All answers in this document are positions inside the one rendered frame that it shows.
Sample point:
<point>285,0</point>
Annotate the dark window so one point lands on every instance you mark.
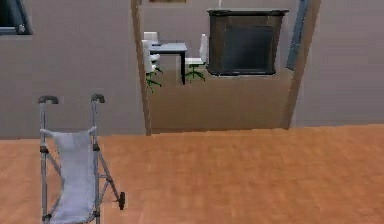
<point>10,15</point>

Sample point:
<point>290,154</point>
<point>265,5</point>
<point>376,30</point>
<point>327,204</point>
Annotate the grey folding stroller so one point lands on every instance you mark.
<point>76,173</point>

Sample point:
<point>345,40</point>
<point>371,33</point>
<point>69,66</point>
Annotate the grey room door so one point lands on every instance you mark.
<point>297,35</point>

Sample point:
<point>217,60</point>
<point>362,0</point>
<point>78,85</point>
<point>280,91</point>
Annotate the grey table with black legs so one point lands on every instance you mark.
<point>171,47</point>

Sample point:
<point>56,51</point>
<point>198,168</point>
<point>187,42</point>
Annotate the dark brown console cabinet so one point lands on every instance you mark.
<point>245,43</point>

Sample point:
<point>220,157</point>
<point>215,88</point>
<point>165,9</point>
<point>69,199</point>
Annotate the white office chair green base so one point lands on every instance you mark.
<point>200,60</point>
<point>149,55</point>

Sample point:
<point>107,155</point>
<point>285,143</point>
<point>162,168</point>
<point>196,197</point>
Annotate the framed wall picture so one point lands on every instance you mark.
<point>167,1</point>

